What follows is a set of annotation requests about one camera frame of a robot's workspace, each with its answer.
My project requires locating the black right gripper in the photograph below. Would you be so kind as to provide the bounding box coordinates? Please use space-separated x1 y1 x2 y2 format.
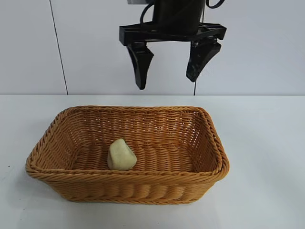
119 0 227 91

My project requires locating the pale egg yolk pastry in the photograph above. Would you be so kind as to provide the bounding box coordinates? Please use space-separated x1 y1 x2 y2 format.
107 138 138 171

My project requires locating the woven wicker basket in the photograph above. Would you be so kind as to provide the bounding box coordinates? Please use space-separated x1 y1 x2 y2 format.
25 104 231 205

